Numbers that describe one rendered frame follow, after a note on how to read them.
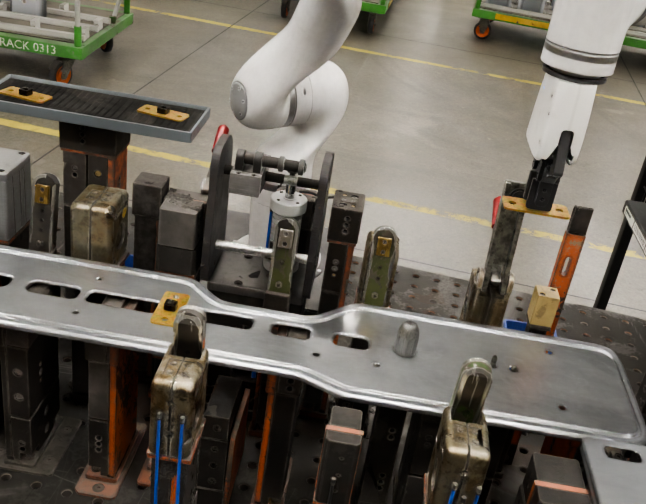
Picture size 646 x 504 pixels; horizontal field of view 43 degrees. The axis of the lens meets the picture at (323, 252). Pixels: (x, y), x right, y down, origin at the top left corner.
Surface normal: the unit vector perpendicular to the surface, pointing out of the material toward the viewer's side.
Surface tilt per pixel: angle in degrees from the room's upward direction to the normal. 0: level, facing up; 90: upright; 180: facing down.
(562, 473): 0
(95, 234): 90
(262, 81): 75
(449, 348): 0
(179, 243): 90
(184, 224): 90
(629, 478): 0
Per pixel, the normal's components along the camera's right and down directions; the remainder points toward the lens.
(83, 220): -0.11, 0.46
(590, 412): 0.14, -0.87
